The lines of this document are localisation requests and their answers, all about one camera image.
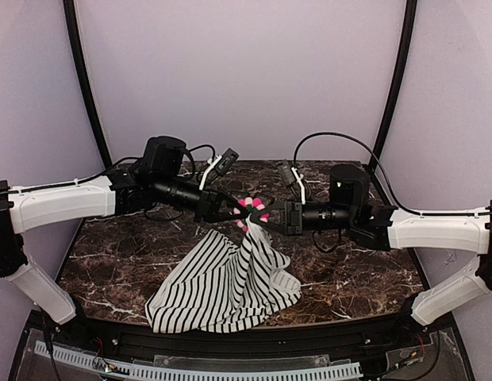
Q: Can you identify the pink flower brooch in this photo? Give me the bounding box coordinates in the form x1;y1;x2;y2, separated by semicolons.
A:
234;195;267;233

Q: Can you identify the black white striped garment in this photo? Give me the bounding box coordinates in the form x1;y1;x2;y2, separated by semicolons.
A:
144;222;302;333

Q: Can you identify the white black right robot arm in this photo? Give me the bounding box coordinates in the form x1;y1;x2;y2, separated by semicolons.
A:
249;164;492;327

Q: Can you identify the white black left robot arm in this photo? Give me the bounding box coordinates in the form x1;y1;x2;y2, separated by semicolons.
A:
0;137;249;325

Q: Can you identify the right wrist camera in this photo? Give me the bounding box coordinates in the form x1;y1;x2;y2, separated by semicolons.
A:
276;160;312;202

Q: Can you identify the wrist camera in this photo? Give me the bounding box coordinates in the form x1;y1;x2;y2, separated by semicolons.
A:
198;148;239;191
276;160;312;202

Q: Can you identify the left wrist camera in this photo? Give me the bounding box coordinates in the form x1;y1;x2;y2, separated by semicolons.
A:
198;148;239;191

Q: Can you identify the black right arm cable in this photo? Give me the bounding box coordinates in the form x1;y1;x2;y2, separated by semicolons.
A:
292;132;425;217

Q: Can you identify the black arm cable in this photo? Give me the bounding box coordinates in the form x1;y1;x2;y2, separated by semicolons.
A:
292;132;425;217
0;143;217;199

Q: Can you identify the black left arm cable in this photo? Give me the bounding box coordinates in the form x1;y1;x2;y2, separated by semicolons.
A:
0;143;217;199

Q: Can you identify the black front frame rail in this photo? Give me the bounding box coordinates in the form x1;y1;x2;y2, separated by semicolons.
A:
90;314;413;360

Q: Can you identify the white slotted cable duct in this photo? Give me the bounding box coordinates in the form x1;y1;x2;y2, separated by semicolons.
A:
29;340;363;381

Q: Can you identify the black right frame post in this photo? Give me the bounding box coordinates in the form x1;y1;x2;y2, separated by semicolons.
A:
367;0;418;173

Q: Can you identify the black frame post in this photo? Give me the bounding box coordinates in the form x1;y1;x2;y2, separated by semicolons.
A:
367;0;418;173
62;0;112;167

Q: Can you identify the black left frame post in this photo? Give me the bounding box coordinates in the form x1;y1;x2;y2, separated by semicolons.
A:
62;0;112;167

